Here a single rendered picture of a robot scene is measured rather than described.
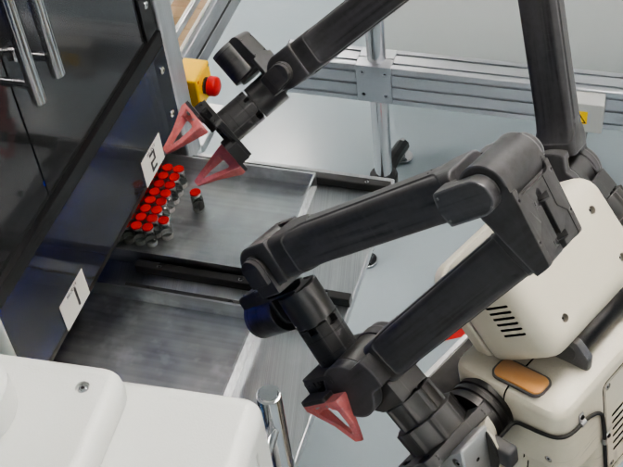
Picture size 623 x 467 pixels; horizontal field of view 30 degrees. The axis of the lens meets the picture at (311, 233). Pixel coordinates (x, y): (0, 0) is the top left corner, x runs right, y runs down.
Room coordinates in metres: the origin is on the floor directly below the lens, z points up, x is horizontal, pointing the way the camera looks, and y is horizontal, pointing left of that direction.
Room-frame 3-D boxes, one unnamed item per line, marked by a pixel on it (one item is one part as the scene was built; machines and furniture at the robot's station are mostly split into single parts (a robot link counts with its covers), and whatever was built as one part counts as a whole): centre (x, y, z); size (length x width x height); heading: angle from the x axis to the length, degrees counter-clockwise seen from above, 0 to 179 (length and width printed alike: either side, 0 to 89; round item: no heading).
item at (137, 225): (1.60, 0.29, 0.91); 0.18 x 0.02 x 0.05; 158
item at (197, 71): (1.83, 0.20, 1.00); 0.08 x 0.07 x 0.07; 68
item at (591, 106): (2.16, -0.69, 0.50); 0.12 x 0.05 x 0.09; 68
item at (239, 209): (1.56, 0.18, 0.90); 0.34 x 0.26 x 0.04; 68
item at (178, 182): (1.59, 0.26, 0.91); 0.18 x 0.02 x 0.05; 158
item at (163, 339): (1.24, 0.31, 0.90); 0.34 x 0.26 x 0.04; 68
